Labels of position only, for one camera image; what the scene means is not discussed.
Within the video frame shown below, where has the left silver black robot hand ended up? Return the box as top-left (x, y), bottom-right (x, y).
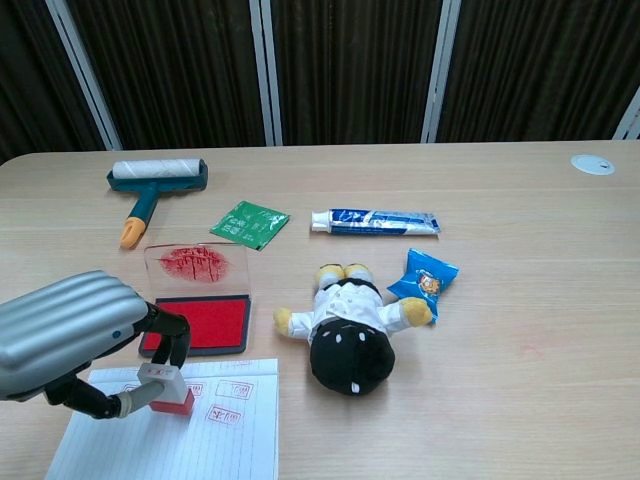
top-left (0, 269), bottom-right (191, 421)

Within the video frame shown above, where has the red white stamp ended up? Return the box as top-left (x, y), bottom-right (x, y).
top-left (136, 362), bottom-right (195, 416)

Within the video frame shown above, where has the red ink pad clear lid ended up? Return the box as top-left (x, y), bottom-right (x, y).
top-left (138, 242), bottom-right (253, 359)

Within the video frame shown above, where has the teal lint roller orange tip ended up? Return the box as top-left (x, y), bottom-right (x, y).
top-left (105, 157), bottom-right (209, 250)

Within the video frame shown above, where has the white lined paper sheet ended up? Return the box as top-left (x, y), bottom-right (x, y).
top-left (44, 358), bottom-right (280, 480)

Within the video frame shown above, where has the green foil sachet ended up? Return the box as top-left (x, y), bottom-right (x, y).
top-left (208, 200), bottom-right (292, 253)

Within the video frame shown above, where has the black-haired plush doll white coat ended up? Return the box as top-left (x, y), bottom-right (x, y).
top-left (272, 262), bottom-right (434, 399)

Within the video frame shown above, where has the blue white toothpaste tube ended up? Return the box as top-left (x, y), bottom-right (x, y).
top-left (310, 207), bottom-right (442, 238)

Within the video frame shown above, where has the blue snack packet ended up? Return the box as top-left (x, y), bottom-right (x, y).
top-left (386, 247), bottom-right (461, 326)

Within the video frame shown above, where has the grey partition frame post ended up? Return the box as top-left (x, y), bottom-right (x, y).
top-left (419, 0), bottom-right (464, 145)
top-left (612, 84), bottom-right (640, 141)
top-left (44, 0), bottom-right (124, 151)
top-left (257, 0), bottom-right (285, 147)

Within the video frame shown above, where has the white round cable grommet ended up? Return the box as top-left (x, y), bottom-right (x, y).
top-left (570, 153), bottom-right (616, 176)

